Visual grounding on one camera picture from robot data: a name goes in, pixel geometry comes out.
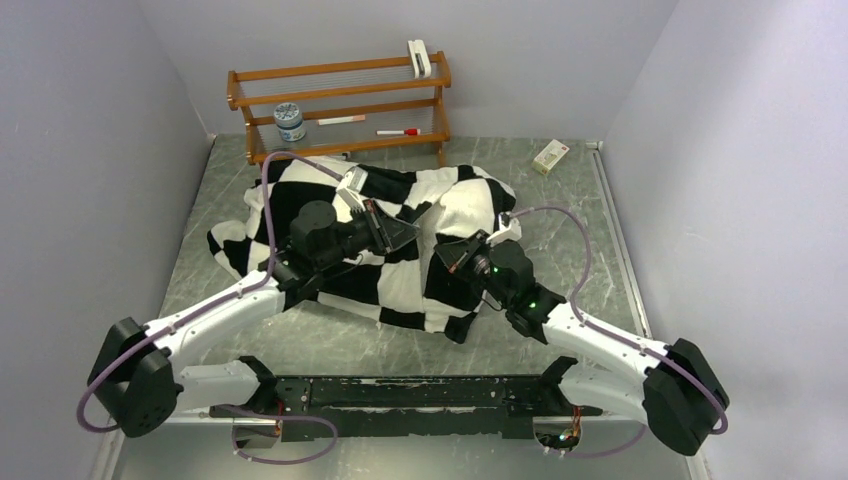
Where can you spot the black white checkered pillowcase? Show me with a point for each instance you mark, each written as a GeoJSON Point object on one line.
{"type": "Point", "coordinates": [408, 287]}

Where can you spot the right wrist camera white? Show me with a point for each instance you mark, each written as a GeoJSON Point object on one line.
{"type": "Point", "coordinates": [507, 228]}

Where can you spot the white marker red cap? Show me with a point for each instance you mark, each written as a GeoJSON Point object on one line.
{"type": "Point", "coordinates": [399, 132]}

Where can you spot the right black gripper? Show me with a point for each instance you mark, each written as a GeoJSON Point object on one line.
{"type": "Point", "coordinates": [453, 252]}

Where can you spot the wooden shelf rack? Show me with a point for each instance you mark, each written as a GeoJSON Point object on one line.
{"type": "Point", "coordinates": [383, 89]}

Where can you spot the blue white round jar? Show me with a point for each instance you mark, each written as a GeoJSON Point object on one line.
{"type": "Point", "coordinates": [289, 121]}

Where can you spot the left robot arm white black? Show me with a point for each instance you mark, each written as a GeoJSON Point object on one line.
{"type": "Point", "coordinates": [144, 374]}

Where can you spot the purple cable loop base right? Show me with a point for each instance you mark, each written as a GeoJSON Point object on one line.
{"type": "Point", "coordinates": [566, 444]}

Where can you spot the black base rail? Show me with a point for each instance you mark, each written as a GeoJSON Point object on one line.
{"type": "Point", "coordinates": [373, 407]}

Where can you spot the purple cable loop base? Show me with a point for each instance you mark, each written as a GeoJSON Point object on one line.
{"type": "Point", "coordinates": [284, 429]}
{"type": "Point", "coordinates": [566, 444]}

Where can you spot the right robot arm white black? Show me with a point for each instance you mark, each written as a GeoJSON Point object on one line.
{"type": "Point", "coordinates": [669, 388]}

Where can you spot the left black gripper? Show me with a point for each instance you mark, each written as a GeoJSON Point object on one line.
{"type": "Point", "coordinates": [388, 233]}

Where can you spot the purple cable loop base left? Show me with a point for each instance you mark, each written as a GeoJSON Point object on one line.
{"type": "Point", "coordinates": [284, 429]}

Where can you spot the small white green box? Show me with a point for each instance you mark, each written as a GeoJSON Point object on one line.
{"type": "Point", "coordinates": [549, 157]}

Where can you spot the white marker pink cap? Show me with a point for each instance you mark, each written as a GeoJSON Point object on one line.
{"type": "Point", "coordinates": [341, 120]}

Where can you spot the white clip on rack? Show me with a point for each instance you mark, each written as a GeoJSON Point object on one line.
{"type": "Point", "coordinates": [419, 59]}

